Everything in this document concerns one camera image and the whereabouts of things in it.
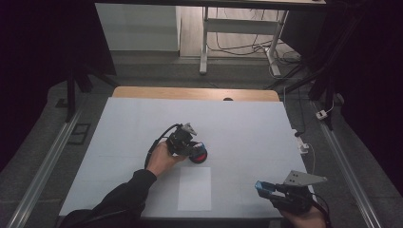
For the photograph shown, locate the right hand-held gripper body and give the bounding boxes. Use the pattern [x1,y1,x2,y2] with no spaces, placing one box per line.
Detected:
[271,169,328,215]

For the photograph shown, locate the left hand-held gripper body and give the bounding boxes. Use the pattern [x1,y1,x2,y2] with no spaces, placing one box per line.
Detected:
[165,122,200,158]

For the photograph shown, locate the round red ink pad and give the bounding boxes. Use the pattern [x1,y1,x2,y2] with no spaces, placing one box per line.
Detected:
[188,145,209,164]

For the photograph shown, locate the person's left hand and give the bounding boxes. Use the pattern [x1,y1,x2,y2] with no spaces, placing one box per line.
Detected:
[145,141,188,178]

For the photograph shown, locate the person's right hand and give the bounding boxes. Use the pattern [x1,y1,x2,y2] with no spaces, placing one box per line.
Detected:
[279,204,330,228]

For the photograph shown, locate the white paper sheet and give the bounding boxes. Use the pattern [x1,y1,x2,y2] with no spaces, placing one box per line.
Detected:
[177,166,212,212]

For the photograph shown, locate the wooden table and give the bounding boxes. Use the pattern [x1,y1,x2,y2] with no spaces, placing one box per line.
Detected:
[111,85,280,103]

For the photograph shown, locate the black tripod stand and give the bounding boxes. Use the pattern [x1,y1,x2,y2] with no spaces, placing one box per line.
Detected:
[55,61,121,124]
[265,12,365,131]

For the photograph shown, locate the white cabinet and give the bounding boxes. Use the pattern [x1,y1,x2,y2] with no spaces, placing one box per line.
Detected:
[94,3,182,52]

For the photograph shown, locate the black curtain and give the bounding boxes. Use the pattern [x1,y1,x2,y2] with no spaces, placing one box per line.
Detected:
[279,0,403,198]
[0,0,117,174]

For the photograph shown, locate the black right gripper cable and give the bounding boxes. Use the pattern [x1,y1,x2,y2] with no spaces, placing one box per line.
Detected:
[312,192,333,228]

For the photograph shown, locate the aluminium rail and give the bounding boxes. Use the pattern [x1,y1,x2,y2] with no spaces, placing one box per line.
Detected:
[312,101,385,228]
[5,105,84,228]

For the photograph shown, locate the black floor frame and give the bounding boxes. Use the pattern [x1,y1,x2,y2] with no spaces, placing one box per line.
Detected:
[67,123,92,146]

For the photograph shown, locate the black floor cables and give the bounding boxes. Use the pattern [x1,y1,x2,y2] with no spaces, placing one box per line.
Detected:
[207,8,302,65]

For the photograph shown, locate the white desk frame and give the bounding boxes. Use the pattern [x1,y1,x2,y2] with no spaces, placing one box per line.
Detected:
[199,6,290,77]

